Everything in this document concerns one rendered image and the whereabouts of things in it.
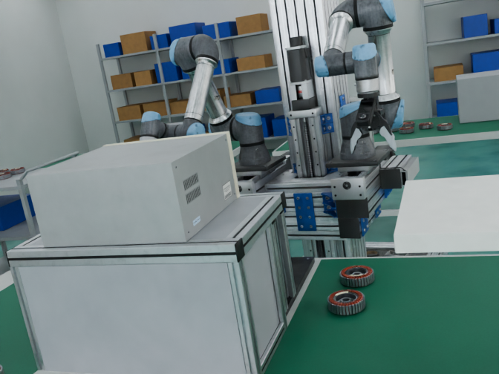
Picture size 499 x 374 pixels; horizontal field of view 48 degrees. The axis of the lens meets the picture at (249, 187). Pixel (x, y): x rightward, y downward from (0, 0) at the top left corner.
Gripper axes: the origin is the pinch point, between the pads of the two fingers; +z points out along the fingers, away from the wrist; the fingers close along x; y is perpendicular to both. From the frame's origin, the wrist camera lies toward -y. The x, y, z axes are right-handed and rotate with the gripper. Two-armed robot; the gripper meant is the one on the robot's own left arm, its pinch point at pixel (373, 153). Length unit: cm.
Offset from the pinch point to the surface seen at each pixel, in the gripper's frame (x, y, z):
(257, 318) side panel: 17, -65, 27
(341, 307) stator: 4, -37, 38
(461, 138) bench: -1, 231, 43
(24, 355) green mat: 93, -77, 40
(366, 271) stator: 3.0, -11.8, 37.0
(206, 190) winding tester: 30, -56, -5
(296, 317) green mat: 17, -40, 40
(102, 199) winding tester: 49, -75, -9
